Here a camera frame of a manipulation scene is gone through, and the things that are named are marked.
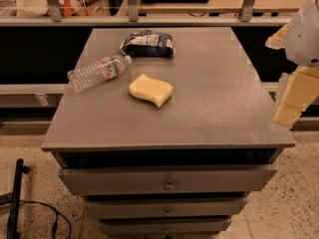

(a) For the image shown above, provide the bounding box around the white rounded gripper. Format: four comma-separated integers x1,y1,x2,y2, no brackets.
265,0,319,128

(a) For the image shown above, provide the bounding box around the clear plastic water bottle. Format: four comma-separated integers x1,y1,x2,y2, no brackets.
67,55,132,93

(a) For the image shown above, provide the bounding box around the yellow sponge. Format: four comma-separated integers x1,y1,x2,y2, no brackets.
129,74,172,109

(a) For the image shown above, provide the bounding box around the top grey drawer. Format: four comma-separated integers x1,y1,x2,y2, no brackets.
59,164,276,196

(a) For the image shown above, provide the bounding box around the grey drawer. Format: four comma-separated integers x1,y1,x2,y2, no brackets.
59,164,276,196
85,197,247,219
99,218,231,235

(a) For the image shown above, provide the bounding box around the blue white snack bag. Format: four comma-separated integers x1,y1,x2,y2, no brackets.
120,30,174,58

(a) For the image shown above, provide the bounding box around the middle grey drawer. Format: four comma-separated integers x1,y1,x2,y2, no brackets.
85,197,247,219

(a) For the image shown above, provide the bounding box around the bottom grey drawer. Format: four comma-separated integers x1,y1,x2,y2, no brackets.
99,218,231,235

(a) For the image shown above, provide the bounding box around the white orange bag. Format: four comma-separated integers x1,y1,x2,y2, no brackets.
16,0,81,21

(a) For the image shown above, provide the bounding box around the black stand pole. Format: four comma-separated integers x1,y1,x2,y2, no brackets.
6,158,30,239

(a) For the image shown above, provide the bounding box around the metal railing frame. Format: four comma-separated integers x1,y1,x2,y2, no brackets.
0,0,306,27

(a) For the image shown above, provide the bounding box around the black floor cable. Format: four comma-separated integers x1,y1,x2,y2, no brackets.
0,200,73,239

